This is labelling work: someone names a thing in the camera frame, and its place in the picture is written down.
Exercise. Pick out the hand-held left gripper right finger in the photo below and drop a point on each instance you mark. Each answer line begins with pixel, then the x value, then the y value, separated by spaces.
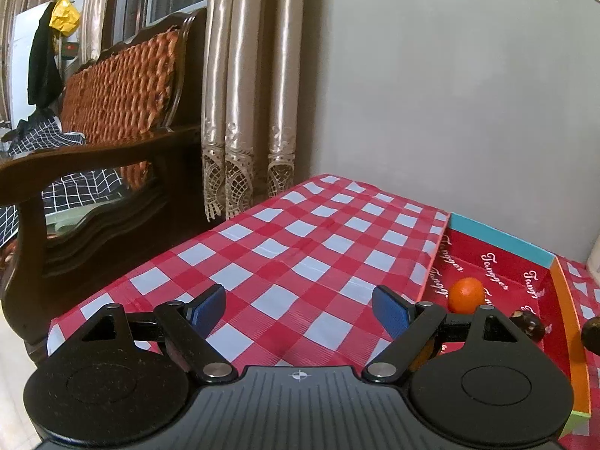
pixel 391 311

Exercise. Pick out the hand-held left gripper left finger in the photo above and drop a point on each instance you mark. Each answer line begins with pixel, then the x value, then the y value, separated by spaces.
pixel 208 311

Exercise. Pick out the colourful cardboard box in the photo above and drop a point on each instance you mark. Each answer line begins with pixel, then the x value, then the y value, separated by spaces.
pixel 497 262

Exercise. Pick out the large dark fruit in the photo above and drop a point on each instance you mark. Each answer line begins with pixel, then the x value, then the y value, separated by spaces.
pixel 529 324

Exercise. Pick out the small dark fruit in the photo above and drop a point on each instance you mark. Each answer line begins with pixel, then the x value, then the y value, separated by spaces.
pixel 592 335

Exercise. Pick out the red checkered tablecloth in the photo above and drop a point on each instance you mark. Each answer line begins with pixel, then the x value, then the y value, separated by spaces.
pixel 304 262

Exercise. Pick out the beige satin curtain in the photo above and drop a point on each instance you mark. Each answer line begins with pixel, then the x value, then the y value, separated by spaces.
pixel 98 9
pixel 243 79

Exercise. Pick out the wooden sofa with orange cushion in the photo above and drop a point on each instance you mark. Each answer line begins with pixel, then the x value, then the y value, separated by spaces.
pixel 117 89

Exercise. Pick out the black white checked blanket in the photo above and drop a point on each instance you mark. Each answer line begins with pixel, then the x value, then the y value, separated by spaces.
pixel 42 133

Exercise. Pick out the black coat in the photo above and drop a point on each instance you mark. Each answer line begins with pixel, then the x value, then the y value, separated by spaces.
pixel 42 65

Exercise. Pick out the white door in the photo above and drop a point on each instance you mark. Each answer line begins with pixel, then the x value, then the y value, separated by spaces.
pixel 21 47

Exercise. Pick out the yellow bag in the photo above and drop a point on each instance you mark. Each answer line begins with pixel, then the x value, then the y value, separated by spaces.
pixel 65 14

